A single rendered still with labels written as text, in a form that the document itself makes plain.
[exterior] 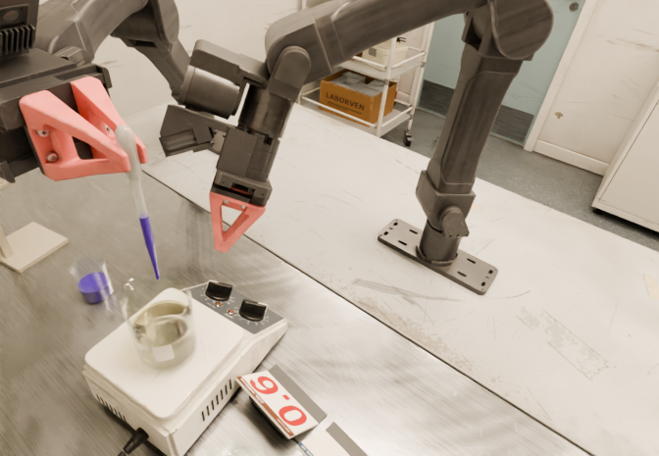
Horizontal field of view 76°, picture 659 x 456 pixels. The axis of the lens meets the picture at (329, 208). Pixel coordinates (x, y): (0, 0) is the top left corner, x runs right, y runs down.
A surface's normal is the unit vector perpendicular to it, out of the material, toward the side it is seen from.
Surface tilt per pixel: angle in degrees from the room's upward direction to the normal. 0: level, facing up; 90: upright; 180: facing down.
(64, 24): 10
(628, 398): 0
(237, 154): 67
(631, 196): 90
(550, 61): 90
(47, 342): 0
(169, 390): 0
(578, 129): 90
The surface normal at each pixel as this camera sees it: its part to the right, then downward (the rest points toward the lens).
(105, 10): 1.00, 0.07
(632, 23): -0.60, 0.44
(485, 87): 0.08, 0.74
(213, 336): 0.09, -0.79
